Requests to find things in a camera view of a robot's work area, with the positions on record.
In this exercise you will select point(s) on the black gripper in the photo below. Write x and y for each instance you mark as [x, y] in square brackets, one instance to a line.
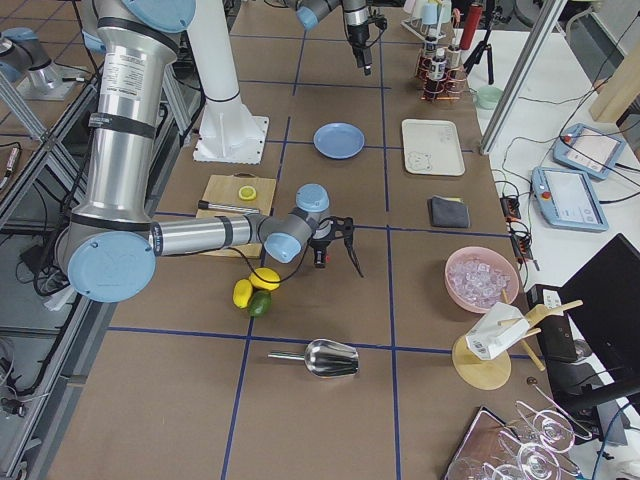
[345, 232]
[358, 36]

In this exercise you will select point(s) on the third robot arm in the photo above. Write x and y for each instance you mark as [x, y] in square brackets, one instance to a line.
[24, 59]

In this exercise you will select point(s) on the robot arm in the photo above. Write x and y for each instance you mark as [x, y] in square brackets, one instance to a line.
[110, 248]
[310, 13]

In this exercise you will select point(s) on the blue plate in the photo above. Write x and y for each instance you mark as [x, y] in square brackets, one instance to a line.
[338, 140]

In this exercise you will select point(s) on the copper bottle rack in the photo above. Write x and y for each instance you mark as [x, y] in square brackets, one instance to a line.
[439, 69]

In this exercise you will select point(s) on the yellow lemon upper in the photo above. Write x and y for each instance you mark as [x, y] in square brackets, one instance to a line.
[265, 278]

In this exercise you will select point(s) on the yellow lemon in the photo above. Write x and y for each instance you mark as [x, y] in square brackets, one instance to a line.
[242, 293]
[265, 278]

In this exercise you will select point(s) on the cream rectangular tray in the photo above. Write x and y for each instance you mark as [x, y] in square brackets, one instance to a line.
[431, 147]

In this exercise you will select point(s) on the green lime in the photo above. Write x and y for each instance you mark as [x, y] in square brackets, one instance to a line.
[259, 303]

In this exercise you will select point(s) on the lemon slice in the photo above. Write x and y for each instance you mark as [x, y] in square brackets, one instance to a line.
[247, 193]

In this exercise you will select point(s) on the yellow lemon left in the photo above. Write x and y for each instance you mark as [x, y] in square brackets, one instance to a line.
[242, 293]

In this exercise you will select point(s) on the black tripod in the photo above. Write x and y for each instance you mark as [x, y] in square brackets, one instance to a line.
[484, 47]

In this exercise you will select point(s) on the silver metal scoop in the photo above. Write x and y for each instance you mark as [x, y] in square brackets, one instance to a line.
[325, 358]

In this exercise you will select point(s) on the wooden cutting board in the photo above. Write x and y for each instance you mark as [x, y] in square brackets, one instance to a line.
[224, 190]

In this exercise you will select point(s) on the red bottle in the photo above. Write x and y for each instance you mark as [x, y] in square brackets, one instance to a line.
[471, 23]

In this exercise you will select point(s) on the green small bowl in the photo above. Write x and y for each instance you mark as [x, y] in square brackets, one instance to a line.
[487, 97]

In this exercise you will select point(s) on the pink bowl of ice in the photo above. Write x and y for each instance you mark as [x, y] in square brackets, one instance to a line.
[476, 278]

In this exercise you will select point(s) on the round wooden stand base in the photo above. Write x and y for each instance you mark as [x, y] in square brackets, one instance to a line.
[481, 374]

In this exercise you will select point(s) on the blue teach pendant near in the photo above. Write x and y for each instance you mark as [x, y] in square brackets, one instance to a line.
[567, 200]

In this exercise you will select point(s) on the blue teach pendant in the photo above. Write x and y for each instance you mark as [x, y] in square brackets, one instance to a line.
[567, 200]
[589, 150]

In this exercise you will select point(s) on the blue teach pendant far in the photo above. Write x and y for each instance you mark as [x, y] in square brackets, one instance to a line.
[589, 150]

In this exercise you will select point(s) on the black monitor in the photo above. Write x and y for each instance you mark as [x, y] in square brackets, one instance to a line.
[608, 286]

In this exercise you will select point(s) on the clear glass holder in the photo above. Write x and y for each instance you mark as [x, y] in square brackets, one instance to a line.
[535, 445]

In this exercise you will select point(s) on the black handled knife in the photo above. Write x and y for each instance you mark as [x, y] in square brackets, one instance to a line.
[227, 208]

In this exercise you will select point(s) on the aluminium frame post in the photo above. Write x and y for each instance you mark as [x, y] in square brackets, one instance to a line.
[541, 29]

